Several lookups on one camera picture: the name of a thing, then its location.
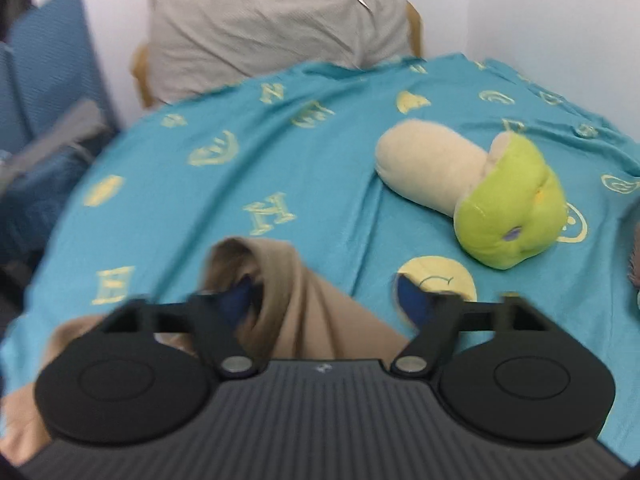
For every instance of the light green fleece blanket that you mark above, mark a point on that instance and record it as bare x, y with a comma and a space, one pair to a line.
631, 250

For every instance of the green beige plush toy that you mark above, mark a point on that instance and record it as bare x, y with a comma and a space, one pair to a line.
506, 203

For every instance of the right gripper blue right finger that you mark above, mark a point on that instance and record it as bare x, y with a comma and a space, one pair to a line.
439, 318

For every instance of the wooden bed headboard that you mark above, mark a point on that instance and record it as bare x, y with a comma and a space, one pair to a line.
142, 75

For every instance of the tan printed t-shirt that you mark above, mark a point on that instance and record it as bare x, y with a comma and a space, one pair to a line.
293, 313

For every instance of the grey pillow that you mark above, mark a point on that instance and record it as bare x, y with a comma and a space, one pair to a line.
270, 25

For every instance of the teal patterned bed sheet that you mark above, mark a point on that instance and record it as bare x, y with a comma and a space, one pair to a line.
291, 157

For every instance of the near blue covered chair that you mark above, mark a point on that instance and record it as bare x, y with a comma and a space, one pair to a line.
55, 65

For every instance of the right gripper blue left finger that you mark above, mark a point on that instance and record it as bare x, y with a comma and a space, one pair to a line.
211, 319

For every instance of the grey folded cloth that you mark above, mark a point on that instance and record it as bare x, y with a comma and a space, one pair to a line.
80, 130

